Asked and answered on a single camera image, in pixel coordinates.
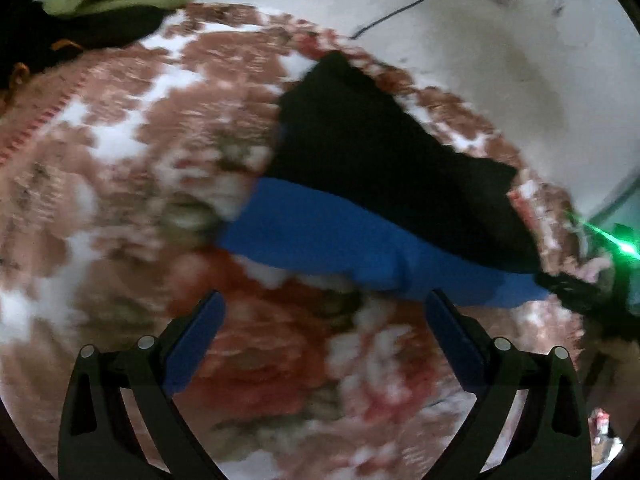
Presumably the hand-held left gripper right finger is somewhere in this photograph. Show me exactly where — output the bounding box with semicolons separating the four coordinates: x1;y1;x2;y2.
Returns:
424;289;593;480

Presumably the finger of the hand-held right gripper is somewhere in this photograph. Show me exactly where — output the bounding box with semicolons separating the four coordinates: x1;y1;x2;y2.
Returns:
534;271;603;315

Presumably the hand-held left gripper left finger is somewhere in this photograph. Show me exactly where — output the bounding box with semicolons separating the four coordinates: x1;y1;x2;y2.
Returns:
57;290;228;480

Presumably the blue and black hooded jacket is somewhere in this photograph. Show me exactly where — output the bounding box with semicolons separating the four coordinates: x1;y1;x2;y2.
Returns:
217;52;551;309

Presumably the floral brown and white blanket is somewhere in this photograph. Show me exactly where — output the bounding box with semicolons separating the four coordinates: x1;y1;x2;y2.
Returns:
0;2;618;480

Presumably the black cloth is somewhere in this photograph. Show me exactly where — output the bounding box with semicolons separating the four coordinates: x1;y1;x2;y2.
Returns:
0;0;177;92

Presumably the black power cable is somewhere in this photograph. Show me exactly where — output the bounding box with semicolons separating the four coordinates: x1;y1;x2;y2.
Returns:
349;0;477;41

